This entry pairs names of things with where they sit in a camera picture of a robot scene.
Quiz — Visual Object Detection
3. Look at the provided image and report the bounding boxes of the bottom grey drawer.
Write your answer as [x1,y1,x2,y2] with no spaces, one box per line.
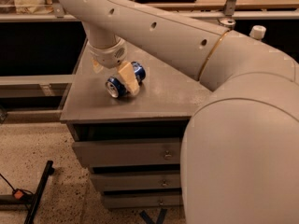
[102,192,182,209]

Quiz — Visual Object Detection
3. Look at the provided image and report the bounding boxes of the clear plastic water bottle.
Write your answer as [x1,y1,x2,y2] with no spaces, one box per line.
[249,25,266,40]

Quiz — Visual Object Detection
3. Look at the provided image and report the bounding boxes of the orange cable connector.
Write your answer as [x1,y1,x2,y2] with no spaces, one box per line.
[13,189,24,200]

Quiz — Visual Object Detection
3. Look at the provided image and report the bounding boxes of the grey drawer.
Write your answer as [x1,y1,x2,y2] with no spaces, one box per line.
[91,171,180,192]
[102,192,182,209]
[72,138,180,167]

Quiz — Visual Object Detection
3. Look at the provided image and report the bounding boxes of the tall silver can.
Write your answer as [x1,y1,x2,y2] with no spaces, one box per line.
[218,17,235,29]

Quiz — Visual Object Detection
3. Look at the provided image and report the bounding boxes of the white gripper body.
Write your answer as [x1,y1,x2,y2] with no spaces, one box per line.
[88,38,127,69]

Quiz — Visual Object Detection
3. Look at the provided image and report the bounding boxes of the black metal stand leg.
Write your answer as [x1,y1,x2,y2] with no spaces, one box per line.
[24,161,55,224]

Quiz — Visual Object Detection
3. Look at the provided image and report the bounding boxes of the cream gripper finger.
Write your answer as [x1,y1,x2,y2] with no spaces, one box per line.
[117,61,140,95]
[92,59,104,74]

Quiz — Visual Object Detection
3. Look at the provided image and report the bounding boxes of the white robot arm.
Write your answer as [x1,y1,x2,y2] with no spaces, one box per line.
[59,0,299,224]

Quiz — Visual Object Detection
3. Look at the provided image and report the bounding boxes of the middle grey drawer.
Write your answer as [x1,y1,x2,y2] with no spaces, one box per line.
[91,171,180,192]

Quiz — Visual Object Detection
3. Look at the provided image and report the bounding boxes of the top grey drawer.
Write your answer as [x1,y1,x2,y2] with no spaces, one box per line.
[72,138,180,167]

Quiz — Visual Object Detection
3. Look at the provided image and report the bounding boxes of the metal shelf frame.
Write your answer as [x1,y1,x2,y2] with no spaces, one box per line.
[0,0,299,24]

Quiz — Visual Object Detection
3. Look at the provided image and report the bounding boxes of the blue pepsi can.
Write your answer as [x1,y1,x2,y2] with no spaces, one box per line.
[106,62,146,98]

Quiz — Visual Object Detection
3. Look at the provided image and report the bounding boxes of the grey drawer cabinet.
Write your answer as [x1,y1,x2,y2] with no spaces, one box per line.
[61,47,210,201]

